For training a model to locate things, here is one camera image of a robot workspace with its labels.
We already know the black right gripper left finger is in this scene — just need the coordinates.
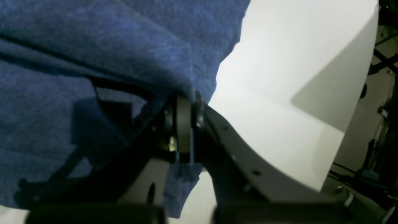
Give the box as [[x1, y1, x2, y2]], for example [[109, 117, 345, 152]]
[[15, 93, 192, 224]]

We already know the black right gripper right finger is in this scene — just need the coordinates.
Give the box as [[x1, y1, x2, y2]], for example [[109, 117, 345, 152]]
[[192, 97, 354, 224]]

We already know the dark blue t-shirt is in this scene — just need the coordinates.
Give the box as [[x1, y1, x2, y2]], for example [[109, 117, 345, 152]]
[[0, 0, 250, 209]]

